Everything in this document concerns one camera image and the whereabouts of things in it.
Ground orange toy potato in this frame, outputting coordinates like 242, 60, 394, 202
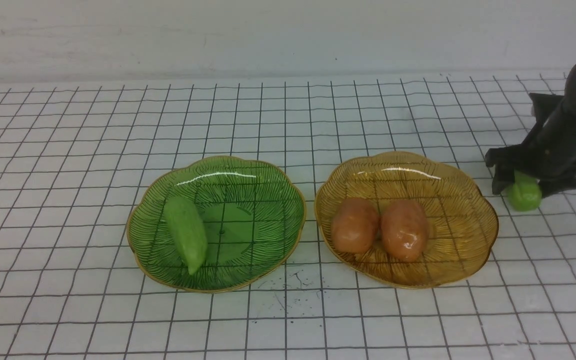
331, 197, 380, 254
381, 199, 430, 263

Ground white grid table mat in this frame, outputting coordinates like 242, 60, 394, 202
0, 71, 576, 360

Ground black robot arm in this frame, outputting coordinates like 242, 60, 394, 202
484, 64, 576, 198

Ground green toy cucumber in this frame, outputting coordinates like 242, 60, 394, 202
163, 196, 208, 276
506, 170, 543, 212

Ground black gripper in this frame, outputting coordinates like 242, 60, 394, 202
484, 92, 576, 199

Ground green transparent plastic plate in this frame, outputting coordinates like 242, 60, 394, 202
125, 156, 307, 293

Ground amber transparent plastic plate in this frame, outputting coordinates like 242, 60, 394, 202
314, 151, 499, 289

